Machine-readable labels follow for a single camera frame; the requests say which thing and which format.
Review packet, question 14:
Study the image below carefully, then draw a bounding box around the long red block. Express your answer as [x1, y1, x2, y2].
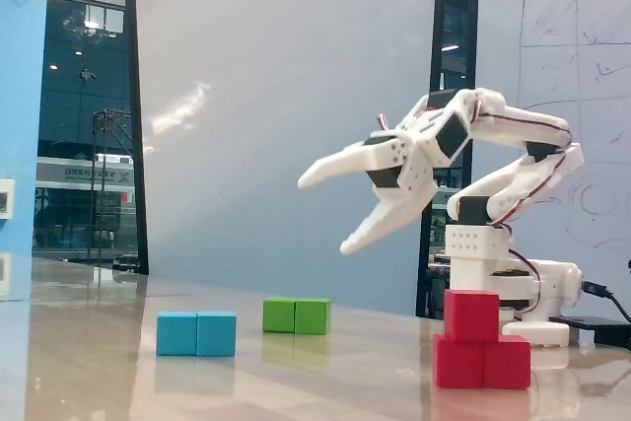
[432, 333, 532, 390]

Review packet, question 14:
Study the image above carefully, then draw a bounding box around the long green block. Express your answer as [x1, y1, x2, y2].
[261, 297, 332, 336]

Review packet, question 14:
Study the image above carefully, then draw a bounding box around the black window frame post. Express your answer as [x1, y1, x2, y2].
[121, 0, 150, 275]

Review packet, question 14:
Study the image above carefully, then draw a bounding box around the flat black box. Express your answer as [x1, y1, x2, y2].
[548, 315, 631, 349]

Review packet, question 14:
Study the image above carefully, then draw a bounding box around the whiteboard with drawn grid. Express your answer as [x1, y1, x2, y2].
[472, 0, 631, 323]

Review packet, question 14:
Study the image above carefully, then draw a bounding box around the forearm servo wire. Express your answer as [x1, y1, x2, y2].
[470, 98, 576, 146]

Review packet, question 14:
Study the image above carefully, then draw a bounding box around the black plug cable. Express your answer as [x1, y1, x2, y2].
[580, 280, 631, 324]

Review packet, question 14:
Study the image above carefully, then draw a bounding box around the upper arm servo wire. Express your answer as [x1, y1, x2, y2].
[492, 144, 584, 236]

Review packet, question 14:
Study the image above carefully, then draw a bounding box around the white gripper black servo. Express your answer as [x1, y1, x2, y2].
[297, 128, 439, 255]

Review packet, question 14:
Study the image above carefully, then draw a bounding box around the long blue block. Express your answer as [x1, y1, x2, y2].
[156, 311, 238, 358]

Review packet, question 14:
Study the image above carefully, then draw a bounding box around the base servo wire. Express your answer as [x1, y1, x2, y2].
[505, 246, 544, 316]

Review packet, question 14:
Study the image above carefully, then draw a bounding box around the dark scaffold tower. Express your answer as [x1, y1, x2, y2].
[90, 107, 135, 264]

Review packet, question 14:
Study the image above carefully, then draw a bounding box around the white wall socket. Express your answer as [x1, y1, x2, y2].
[0, 177, 16, 220]

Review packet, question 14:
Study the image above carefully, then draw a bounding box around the small red cube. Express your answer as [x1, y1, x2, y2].
[443, 289, 500, 343]

